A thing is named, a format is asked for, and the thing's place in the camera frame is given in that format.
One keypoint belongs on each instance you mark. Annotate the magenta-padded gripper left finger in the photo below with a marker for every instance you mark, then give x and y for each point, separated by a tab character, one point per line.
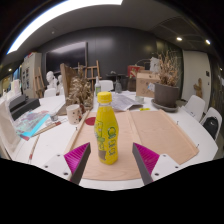
76	158

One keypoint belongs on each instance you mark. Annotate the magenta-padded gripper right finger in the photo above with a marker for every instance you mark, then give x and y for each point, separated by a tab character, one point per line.
146	158

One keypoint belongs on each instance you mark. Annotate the yellow drink bottle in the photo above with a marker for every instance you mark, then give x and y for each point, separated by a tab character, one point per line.
106	133

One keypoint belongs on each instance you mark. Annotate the light wooden drawing board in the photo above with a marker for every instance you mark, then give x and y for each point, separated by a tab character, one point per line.
156	133

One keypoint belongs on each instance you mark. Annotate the flat round red coaster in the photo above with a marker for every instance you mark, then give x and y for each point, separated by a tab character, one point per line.
90	121

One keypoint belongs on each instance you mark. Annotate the white spotted mug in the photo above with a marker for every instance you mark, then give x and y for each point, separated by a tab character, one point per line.
73	115

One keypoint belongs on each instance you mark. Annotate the small white-lidded jar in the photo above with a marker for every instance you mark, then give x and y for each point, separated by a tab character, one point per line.
54	117

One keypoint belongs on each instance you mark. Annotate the small yellow object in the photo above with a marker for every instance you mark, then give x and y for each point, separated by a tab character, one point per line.
144	109

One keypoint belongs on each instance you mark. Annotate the purple and teal painting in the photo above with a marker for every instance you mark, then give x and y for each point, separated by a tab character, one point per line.
30	123

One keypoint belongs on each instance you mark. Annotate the small white cup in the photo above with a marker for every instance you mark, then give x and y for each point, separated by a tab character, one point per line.
139	99

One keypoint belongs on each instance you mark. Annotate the newspaper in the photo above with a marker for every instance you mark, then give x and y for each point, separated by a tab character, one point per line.
123	101

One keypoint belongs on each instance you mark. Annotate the dry plant in grey pot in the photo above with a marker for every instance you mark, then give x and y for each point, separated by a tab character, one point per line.
166	95

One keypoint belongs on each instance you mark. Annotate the brown carved wood sculpture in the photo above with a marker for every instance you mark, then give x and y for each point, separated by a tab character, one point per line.
80	91

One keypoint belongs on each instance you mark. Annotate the white chair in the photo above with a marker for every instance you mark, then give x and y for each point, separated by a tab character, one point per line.
50	92
213	113
106	86
195	106

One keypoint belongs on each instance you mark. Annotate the black backpack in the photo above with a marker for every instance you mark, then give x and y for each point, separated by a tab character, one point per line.
210	126

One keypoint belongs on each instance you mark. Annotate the clear bottle with green label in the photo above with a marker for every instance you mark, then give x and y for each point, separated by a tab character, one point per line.
97	88

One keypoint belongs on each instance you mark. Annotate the cardboard box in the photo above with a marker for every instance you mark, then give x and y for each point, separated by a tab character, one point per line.
145	85

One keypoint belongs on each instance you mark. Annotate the white plaster bust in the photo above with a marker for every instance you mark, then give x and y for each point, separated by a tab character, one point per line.
60	83
50	80

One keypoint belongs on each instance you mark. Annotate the small black box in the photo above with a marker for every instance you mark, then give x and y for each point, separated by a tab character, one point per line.
16	101

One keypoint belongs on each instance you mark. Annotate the wooden easel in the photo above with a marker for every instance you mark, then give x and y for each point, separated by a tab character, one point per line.
39	83
93	71

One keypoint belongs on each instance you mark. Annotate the wooden figure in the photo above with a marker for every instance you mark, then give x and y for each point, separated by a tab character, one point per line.
198	88

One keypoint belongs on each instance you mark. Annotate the red box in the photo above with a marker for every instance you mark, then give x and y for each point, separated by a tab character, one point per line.
135	70

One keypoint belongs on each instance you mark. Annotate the white plaster statue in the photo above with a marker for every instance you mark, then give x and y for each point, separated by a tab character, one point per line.
155	65

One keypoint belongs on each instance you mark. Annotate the beige cabinet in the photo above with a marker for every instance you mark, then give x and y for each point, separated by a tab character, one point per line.
30	73

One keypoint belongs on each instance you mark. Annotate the round ceiling spotlight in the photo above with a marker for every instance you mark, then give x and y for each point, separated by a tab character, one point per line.
179	38
207	42

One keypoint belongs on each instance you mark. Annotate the long ceiling light strip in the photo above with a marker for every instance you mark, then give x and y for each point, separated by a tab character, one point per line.
60	10

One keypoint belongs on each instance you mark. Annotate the black wall screen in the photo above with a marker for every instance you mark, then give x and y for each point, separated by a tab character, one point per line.
66	56

